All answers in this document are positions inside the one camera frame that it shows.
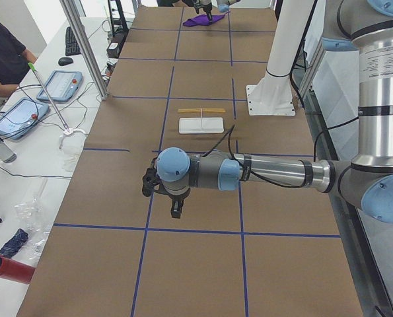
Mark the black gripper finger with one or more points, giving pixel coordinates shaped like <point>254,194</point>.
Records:
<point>176,209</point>

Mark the purple towel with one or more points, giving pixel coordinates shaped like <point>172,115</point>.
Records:
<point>202,20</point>

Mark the white towel rack with wooden bars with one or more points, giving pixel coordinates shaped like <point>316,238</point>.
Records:
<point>201,124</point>

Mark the black box on table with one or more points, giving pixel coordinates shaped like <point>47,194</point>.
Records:
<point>113,50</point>

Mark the white crumpled cloth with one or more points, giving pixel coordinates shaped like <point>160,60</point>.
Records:
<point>71,150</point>

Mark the black keyboard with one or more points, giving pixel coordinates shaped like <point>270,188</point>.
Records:
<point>71,45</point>

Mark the clear plastic bag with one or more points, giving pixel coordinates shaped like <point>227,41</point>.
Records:
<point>34,219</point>

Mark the black computer mouse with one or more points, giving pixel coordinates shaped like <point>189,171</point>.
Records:
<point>63,61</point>

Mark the far teach pendant tablet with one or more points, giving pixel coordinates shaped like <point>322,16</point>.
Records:
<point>62,85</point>

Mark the teach pendant tablet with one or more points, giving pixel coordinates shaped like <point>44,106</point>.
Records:
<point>62,85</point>
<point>21,118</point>

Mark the dark blue folded cloth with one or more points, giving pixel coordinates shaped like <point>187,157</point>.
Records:
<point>11,247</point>

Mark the near teach pendant tablet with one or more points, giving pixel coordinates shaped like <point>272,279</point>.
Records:
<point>21,118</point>

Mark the red cylinder tube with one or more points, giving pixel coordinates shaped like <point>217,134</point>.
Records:
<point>13,270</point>

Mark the person in black shirt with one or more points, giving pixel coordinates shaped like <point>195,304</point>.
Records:
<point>14,60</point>

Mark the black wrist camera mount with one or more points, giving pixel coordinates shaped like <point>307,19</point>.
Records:
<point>151,181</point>

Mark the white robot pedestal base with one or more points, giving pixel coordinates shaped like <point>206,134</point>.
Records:
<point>272,96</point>

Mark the aluminium frame post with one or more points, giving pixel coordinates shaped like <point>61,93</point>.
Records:
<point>74,20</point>

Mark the grabber stick green handle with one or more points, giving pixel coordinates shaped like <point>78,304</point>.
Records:
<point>45,96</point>

